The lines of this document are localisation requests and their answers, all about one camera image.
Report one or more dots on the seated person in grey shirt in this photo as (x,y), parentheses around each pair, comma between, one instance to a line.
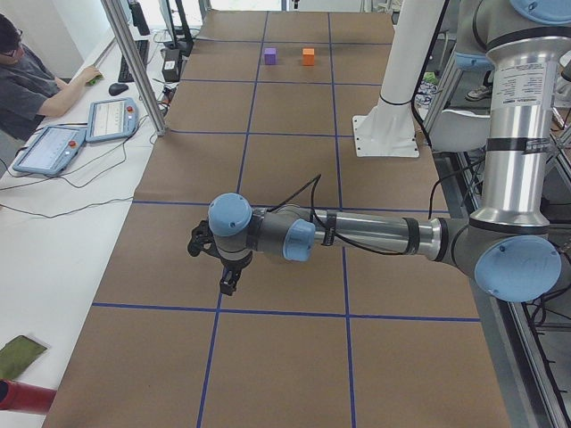
(29,90)

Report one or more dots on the aluminium frame post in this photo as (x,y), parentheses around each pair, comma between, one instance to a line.
(127,45)

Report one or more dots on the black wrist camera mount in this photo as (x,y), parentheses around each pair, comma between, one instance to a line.
(202,240)

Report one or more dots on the teach pendant tablet far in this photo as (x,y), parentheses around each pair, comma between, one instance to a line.
(111,119)

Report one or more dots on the orange foam block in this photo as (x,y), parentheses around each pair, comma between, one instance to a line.
(308,56)

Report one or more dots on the black power adapter box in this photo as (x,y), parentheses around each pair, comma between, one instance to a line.
(171,67)

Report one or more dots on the black computer mouse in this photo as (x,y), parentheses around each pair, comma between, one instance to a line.
(117,88)

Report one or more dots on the green cloth pad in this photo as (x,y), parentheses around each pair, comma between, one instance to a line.
(17,356)

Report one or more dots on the red cylinder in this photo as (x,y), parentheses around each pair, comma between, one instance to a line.
(26,398)

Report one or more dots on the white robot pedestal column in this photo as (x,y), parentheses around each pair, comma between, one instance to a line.
(415,32)

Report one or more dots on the purple foam block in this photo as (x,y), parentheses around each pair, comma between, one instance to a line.
(270,56)

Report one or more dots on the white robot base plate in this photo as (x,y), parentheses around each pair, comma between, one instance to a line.
(384,136)

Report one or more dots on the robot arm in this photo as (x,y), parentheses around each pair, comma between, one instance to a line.
(503,246)

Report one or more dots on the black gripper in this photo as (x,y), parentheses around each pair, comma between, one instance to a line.
(233,264)

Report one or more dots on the teach pendant tablet near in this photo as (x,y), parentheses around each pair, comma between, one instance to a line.
(51,151)

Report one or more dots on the teach pendant tablet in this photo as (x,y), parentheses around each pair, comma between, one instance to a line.
(111,119)
(51,151)

